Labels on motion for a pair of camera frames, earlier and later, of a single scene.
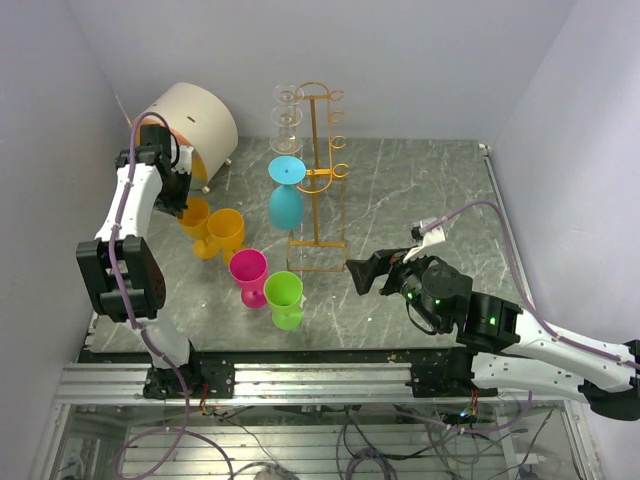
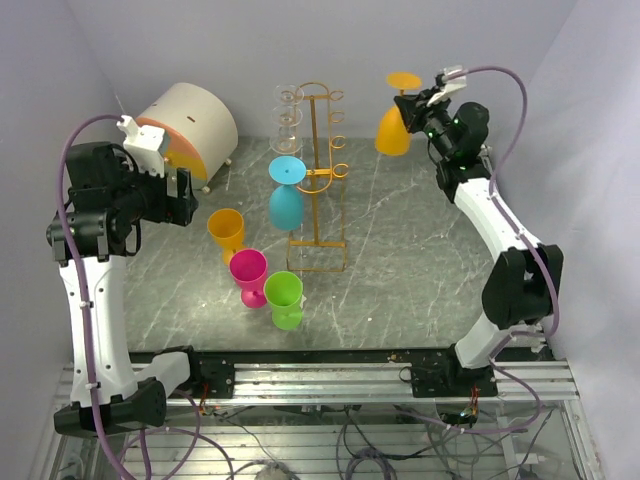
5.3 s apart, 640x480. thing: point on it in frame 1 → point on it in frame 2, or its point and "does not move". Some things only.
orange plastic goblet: x=226 y=227 does not move
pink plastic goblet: x=248 y=268 does not move
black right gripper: x=366 y=271 → x=413 y=108
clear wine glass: x=286 y=143 does not move
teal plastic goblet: x=285 y=200 does not move
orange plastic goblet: x=194 y=221 → x=392 y=136
